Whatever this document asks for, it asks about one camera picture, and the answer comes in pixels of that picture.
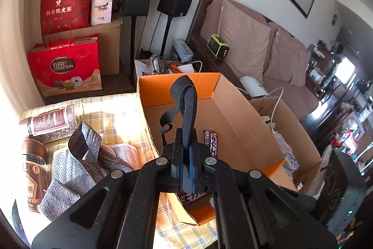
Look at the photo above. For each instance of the white round device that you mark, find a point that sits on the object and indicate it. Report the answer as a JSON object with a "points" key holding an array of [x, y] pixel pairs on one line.
{"points": [[252, 87]]}

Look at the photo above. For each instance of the white mesh vest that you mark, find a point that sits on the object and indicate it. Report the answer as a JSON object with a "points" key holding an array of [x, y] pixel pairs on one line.
{"points": [[69, 174]]}

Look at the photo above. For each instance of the brown label jar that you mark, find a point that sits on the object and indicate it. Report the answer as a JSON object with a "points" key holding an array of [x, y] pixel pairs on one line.
{"points": [[35, 179], [50, 126]]}

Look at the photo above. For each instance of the yellow plaid tablecloth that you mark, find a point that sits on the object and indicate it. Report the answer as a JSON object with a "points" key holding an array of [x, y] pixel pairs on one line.
{"points": [[120, 119]]}

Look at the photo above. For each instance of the brown cardboard clutter box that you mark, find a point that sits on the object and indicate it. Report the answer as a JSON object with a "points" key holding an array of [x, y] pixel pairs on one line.
{"points": [[284, 122]]}

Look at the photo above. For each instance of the snickers candy bar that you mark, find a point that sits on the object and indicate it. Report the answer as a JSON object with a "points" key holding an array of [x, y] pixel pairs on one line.
{"points": [[210, 140]]}

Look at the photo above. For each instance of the red chocolate gift bag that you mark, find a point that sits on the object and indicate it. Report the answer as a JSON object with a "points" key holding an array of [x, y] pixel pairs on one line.
{"points": [[66, 66]]}

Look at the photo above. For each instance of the brown sofa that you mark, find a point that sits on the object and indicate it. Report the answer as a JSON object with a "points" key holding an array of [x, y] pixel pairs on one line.
{"points": [[286, 60]]}

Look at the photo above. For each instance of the white tissue roll pack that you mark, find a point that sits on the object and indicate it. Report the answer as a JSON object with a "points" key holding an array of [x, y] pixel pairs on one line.
{"points": [[101, 12]]}

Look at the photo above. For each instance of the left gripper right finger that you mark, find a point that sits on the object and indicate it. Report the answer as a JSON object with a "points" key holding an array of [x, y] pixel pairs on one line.
{"points": [[195, 165]]}

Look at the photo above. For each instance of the beige curtain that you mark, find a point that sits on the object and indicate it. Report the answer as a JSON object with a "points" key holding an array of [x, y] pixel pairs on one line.
{"points": [[20, 31]]}

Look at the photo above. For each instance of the orange cardboard fruit box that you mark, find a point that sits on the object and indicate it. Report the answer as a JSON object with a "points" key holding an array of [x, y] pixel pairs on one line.
{"points": [[244, 140]]}

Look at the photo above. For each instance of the red tea gift bag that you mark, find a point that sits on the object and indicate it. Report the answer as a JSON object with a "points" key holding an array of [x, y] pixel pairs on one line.
{"points": [[64, 15]]}

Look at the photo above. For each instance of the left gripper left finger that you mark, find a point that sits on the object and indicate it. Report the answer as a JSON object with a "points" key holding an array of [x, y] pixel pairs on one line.
{"points": [[177, 164]]}

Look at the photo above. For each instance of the right black speaker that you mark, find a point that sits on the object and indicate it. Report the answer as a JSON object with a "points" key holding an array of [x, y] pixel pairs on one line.
{"points": [[172, 9]]}

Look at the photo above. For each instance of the dark grey knit sock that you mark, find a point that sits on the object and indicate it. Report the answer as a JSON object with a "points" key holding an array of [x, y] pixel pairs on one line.
{"points": [[85, 146]]}

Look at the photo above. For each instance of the white blue small box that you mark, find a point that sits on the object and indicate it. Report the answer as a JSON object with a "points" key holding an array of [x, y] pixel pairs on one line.
{"points": [[180, 52]]}

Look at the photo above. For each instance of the beige sofa cushion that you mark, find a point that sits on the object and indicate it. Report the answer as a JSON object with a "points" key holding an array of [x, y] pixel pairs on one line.
{"points": [[248, 41]]}

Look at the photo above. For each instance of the black sock white text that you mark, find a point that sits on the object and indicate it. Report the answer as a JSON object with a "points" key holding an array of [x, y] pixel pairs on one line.
{"points": [[184, 95]]}

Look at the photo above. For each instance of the brown cardboard carton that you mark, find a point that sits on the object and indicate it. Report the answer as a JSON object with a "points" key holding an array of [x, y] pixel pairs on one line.
{"points": [[103, 56]]}

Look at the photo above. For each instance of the white power strip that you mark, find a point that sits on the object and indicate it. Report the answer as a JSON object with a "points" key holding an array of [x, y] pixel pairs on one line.
{"points": [[291, 163]]}

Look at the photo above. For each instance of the green portable radio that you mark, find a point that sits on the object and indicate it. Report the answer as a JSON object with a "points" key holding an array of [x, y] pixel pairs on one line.
{"points": [[218, 47]]}

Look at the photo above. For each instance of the light grey sock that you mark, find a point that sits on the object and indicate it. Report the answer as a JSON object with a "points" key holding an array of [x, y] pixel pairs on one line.
{"points": [[59, 198]]}

